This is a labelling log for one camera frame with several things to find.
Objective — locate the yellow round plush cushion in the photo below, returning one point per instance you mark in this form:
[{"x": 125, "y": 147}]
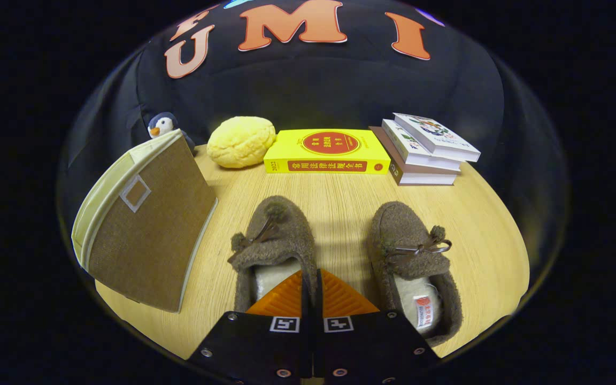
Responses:
[{"x": 241, "y": 141}]

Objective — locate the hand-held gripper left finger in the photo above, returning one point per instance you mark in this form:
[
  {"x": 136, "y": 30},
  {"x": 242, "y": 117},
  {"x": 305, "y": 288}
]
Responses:
[{"x": 254, "y": 347}]

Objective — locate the white book with plant print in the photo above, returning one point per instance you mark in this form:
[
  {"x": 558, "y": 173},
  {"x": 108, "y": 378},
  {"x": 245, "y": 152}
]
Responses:
[{"x": 401, "y": 141}]

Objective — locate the white book with floral cover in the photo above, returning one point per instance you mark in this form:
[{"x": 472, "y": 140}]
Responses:
[{"x": 431, "y": 131}]

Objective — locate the brown book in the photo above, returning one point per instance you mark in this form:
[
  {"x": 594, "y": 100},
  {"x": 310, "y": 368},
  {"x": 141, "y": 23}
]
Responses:
[{"x": 425, "y": 179}]

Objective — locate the brown fuzzy shoe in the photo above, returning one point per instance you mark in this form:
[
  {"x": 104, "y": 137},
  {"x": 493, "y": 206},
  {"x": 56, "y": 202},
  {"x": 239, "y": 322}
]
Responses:
[
  {"x": 276, "y": 224},
  {"x": 401, "y": 227}
]

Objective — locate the penguin plush toy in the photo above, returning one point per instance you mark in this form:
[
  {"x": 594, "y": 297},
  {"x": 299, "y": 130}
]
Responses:
[{"x": 162, "y": 125}]

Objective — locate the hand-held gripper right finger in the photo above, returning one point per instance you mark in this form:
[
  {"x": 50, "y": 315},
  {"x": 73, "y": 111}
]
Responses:
[{"x": 372, "y": 347}]

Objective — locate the yellow book with red circle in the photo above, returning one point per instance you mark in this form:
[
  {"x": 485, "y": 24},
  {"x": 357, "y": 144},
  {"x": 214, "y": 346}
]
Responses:
[{"x": 329, "y": 144}]

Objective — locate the brown fabric storage box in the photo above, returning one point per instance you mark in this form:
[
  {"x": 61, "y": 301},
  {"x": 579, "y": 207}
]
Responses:
[{"x": 147, "y": 251}]

